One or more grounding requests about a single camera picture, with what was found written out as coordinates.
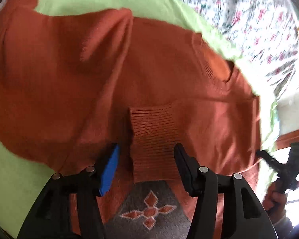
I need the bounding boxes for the orange knit sweater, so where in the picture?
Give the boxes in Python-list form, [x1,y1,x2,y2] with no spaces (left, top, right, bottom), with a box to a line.
[0,0,260,238]

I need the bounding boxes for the person right hand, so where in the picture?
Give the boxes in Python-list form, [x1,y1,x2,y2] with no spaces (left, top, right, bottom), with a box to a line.
[262,179,288,224]

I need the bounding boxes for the light green bed sheet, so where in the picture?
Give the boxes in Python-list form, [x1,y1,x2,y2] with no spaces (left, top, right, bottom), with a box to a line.
[0,0,279,237]

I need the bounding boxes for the floral patterned bedspread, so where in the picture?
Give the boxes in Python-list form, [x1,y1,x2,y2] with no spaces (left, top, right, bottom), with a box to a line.
[181,0,299,98]

